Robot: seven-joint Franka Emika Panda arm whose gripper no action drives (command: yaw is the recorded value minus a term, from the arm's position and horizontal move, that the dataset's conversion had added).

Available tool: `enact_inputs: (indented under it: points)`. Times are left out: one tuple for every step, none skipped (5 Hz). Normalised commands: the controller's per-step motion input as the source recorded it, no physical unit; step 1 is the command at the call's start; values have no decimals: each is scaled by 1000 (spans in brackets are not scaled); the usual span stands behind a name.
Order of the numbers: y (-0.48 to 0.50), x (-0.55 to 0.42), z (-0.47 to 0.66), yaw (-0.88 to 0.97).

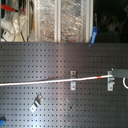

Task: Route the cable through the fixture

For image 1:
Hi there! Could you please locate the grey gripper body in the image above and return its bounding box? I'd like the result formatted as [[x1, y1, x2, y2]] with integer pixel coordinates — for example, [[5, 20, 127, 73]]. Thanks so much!
[[112, 69, 128, 78]]

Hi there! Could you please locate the white cable with red band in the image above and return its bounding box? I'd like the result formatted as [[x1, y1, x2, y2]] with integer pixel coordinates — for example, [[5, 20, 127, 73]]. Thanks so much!
[[0, 75, 114, 87]]

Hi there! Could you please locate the black perforated pegboard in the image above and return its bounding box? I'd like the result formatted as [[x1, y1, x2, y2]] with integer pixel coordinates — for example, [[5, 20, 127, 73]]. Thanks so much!
[[0, 43, 128, 128]]

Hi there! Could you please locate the blue clamp at top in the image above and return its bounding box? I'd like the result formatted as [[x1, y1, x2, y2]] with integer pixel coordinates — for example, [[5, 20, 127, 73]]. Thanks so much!
[[90, 26, 98, 44]]

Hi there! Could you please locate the blue object bottom left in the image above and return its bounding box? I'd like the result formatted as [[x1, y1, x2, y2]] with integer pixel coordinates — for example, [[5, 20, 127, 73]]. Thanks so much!
[[0, 116, 6, 126]]

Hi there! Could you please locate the red tool top left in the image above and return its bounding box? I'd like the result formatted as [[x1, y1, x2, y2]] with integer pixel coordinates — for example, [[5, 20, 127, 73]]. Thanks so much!
[[5, 3, 26, 16]]

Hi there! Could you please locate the white cable loop at gripper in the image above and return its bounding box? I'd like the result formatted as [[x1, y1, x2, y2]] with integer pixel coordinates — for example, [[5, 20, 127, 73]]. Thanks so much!
[[122, 77, 128, 90]]

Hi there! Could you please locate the right grey cable clip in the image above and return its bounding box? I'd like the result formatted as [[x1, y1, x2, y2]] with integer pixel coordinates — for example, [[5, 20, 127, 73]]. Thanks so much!
[[107, 71, 115, 91]]

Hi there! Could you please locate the grey cable clip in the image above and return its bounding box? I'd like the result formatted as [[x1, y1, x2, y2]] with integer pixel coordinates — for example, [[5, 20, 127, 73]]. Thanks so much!
[[70, 71, 77, 91], [30, 94, 44, 113], [107, 71, 115, 91]]

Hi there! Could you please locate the middle grey cable clip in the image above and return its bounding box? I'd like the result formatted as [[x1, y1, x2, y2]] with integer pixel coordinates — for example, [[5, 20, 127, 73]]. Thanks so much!
[[70, 71, 77, 91]]

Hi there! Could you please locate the lower left grey cable clip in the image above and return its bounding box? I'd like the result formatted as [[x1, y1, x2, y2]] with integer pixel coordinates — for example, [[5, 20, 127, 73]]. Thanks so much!
[[30, 94, 44, 113]]

